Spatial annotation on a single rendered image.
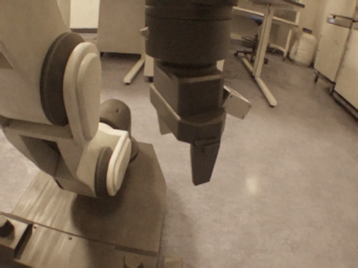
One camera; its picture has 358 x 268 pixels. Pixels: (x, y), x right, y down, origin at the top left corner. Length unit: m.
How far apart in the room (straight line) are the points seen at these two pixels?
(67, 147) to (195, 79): 0.25
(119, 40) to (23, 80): 2.41
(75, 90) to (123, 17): 2.34
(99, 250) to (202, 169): 0.41
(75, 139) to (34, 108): 0.09
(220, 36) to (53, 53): 0.21
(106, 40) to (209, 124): 2.53
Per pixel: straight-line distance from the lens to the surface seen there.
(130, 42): 2.66
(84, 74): 0.33
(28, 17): 0.29
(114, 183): 0.62
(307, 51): 4.67
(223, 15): 0.22
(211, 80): 0.24
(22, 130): 0.44
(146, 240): 0.65
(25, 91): 0.32
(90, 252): 0.61
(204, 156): 0.26
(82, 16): 4.59
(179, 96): 0.23
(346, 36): 3.17
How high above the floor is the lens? 0.72
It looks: 32 degrees down
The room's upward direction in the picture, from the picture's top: 9 degrees clockwise
